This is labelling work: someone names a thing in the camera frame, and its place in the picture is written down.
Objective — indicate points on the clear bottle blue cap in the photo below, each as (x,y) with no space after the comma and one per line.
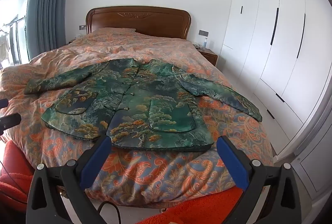
(205,42)

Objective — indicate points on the green patterned jacket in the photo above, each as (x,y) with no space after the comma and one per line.
(145,104)

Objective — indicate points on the white wardrobe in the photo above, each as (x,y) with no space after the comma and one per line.
(264,45)

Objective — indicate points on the orange paisley quilt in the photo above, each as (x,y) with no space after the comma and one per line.
(160,177)

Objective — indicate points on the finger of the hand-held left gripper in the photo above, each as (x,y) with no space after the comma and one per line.
(10,120)
(3,103)

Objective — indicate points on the small wall outlet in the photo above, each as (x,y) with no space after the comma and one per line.
(82,27)

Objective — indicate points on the wooden nightstand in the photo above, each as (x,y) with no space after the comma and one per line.
(208,55)

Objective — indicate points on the paisley pillow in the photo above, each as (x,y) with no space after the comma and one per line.
(114,31)

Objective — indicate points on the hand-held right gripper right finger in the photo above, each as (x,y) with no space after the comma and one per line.
(232,163)

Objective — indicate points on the wooden headboard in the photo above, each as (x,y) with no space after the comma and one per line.
(145,20)

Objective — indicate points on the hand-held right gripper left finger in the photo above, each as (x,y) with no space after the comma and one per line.
(96,163)

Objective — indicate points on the grey wall switch panel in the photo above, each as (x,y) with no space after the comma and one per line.
(203,32)

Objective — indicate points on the glass balcony door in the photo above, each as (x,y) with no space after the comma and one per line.
(14,19)

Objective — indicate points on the white door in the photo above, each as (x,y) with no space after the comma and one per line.
(311,167)

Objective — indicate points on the grey-blue curtain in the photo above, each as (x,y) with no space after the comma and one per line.
(48,6)

